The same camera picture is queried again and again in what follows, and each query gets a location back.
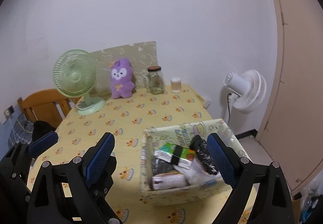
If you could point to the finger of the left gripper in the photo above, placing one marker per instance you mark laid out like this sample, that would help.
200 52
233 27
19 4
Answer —
19 157
99 179

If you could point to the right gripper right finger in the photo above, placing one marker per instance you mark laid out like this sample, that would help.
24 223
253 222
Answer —
273 201

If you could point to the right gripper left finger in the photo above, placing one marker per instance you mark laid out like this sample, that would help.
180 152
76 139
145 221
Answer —
60 193

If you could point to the green tissue pack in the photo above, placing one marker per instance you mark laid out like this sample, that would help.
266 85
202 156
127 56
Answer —
176 155

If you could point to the white cloth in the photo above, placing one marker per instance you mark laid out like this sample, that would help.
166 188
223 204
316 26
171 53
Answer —
196 174

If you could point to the black plastic bag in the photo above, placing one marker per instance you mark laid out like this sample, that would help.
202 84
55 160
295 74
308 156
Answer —
199 146

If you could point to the white bag pack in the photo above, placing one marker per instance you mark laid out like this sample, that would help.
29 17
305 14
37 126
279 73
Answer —
170 180

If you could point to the plaid blue pillow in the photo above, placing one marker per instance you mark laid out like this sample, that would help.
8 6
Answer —
21 131

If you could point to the black garment on chair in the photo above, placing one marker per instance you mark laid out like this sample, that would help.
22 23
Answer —
41 128

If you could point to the yellow patterned tablecloth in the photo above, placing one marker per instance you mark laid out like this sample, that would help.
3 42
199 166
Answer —
141 125

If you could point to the beige door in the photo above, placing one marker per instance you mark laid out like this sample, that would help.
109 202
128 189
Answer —
291 129

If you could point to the patterned storage box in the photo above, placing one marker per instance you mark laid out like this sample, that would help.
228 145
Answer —
176 188

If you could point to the purple plush bunny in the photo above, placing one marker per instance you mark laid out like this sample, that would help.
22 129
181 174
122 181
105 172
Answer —
121 79

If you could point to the green desk fan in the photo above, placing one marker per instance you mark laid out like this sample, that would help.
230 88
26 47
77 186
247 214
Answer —
74 75

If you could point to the glass jar with lid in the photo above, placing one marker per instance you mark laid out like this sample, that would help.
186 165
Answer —
155 81

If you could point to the cotton swab container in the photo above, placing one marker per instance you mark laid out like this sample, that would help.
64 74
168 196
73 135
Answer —
176 84

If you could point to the green patterned board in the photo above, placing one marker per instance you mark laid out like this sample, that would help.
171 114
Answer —
141 56

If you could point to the white floor fan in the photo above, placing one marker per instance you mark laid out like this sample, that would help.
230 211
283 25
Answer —
246 91

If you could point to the wall power outlet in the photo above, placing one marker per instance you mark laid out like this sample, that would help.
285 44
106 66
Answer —
9 112

